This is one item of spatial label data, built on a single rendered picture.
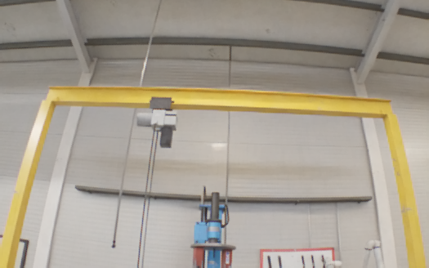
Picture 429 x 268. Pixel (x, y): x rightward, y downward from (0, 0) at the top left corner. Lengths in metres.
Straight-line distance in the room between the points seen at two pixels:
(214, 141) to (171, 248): 2.42
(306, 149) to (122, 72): 4.79
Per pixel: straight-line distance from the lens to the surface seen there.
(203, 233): 4.31
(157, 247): 6.11
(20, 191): 4.45
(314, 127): 7.17
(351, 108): 4.71
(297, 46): 7.55
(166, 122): 4.07
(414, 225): 4.38
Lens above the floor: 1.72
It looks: 29 degrees up
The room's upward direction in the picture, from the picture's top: 3 degrees clockwise
